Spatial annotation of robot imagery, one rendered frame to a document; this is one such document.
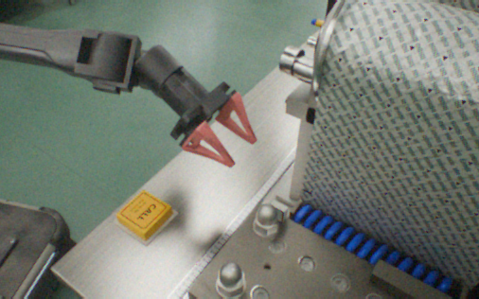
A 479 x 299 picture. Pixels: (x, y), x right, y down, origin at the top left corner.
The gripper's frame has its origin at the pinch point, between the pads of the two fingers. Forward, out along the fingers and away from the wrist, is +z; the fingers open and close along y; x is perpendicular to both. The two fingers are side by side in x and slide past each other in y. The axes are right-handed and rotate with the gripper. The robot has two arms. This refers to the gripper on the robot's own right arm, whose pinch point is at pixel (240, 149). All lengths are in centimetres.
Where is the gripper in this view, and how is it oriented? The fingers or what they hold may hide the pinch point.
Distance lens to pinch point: 58.3
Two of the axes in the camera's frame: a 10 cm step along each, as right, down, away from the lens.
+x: 4.2, -4.1, -8.1
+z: 7.1, 7.0, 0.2
